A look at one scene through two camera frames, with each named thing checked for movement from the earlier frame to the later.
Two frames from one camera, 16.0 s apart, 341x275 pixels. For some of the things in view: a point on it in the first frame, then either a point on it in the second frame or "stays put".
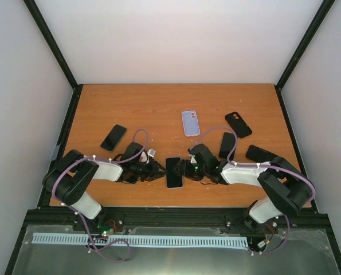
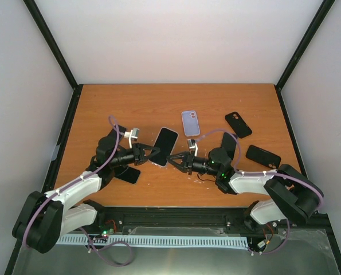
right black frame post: x=300 y=53 stays put
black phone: x=113 y=137 stays put
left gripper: x=154 y=173 -> x=141 y=153
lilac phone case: x=190 y=122 stays put
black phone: x=173 y=180 -> x=165 y=141
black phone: x=228 y=143 stays put
